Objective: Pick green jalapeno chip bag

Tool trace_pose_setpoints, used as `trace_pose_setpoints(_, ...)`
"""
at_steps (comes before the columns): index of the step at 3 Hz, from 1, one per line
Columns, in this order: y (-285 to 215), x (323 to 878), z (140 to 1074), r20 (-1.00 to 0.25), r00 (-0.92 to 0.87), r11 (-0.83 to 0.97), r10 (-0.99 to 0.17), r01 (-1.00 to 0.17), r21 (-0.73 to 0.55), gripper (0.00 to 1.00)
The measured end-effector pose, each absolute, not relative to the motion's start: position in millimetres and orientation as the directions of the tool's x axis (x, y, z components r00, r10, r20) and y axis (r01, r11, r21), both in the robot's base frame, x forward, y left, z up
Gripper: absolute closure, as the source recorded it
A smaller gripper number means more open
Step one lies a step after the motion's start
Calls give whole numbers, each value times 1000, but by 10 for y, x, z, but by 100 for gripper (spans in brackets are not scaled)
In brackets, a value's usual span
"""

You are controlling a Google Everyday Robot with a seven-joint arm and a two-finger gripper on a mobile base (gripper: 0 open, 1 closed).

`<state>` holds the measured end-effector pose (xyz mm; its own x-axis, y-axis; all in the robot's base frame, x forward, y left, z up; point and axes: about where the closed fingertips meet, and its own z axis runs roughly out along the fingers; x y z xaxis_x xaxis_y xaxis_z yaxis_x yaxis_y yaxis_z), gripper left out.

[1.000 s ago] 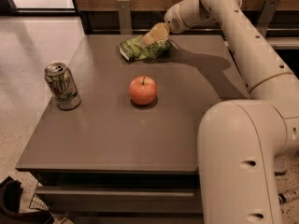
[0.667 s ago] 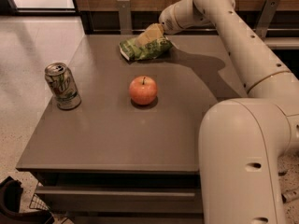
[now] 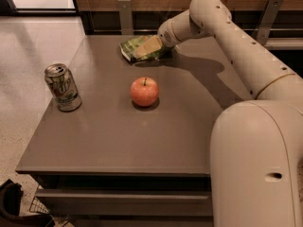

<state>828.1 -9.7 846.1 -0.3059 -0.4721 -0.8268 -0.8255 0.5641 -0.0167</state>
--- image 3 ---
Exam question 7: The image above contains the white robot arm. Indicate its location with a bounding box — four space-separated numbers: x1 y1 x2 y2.
134 0 303 227

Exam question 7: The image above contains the silver 7up soda can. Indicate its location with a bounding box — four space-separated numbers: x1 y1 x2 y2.
45 63 81 112

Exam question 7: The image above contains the grey cabinet drawer front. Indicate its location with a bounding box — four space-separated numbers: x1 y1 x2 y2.
35 189 212 217

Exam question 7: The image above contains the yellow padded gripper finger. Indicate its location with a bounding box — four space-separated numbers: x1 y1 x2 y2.
133 35 163 59

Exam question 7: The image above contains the wire mesh basket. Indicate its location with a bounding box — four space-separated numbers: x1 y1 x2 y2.
29 196 50 214

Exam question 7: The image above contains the left metal wall bracket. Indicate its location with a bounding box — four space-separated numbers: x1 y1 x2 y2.
118 0 134 35

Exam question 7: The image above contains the metal wall bracket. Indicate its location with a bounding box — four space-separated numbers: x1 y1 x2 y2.
253 0 284 45
118 0 134 35

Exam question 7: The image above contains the right metal wall bracket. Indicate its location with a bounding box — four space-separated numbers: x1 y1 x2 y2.
253 0 284 45

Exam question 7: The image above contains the red apple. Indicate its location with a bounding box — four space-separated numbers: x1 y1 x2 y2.
130 77 159 107

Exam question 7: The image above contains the green jalapeno chip bag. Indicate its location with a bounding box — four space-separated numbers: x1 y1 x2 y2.
120 35 170 62

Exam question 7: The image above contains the dark brown chair seat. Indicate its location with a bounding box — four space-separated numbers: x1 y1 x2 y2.
0 179 55 227

